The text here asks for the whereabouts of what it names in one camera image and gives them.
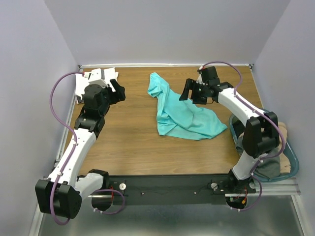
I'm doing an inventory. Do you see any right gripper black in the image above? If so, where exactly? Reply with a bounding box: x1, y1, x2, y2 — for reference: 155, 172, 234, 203
178, 78, 208, 105

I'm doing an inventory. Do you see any teal t shirt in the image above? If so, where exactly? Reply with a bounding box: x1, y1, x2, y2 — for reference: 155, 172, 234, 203
147, 72, 227, 141

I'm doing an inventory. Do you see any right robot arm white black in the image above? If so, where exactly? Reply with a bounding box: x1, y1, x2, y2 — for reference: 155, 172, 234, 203
179, 66, 283, 193

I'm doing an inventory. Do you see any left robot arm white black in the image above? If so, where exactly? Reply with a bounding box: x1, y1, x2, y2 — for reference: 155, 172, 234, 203
35, 79, 126, 219

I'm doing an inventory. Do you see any folded white printed t shirt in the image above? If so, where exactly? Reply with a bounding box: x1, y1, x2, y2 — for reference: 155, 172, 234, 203
75, 67, 119, 104

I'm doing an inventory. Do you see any teal plastic laundry basket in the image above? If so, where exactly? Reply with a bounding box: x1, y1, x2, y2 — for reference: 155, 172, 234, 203
229, 114, 299, 182

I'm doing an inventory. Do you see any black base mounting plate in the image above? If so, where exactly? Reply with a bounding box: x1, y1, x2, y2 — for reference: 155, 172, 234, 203
77, 174, 256, 207

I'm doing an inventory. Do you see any grey t shirt in basket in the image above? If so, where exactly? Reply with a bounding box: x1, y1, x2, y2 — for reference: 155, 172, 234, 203
235, 137, 281, 179

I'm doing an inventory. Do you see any beige t shirt in basket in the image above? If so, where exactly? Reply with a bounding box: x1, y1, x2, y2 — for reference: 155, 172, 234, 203
236, 122, 291, 177

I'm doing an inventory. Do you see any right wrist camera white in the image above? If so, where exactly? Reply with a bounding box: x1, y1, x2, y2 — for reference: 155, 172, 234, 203
196, 66, 205, 85

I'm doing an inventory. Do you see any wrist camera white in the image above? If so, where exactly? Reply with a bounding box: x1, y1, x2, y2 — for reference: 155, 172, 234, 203
196, 66, 205, 85
83, 68, 108, 88

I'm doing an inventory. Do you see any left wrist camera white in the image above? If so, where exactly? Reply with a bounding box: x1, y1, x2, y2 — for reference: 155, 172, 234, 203
83, 68, 108, 88

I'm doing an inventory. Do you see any aluminium back rail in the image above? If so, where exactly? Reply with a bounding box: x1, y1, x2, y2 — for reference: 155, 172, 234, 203
78, 63, 254, 69

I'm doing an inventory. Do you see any aluminium rail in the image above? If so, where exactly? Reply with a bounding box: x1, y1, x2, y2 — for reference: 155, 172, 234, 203
78, 177, 300, 199
78, 63, 254, 69
54, 93, 76, 168

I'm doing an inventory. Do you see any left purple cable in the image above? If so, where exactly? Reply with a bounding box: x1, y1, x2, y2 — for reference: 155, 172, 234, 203
50, 71, 86, 226

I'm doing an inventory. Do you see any aluminium left side rail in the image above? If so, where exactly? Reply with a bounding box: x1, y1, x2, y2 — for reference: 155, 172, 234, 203
54, 93, 76, 168

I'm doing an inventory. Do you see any aluminium front rail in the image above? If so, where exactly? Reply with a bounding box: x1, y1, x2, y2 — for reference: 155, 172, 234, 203
78, 177, 300, 199

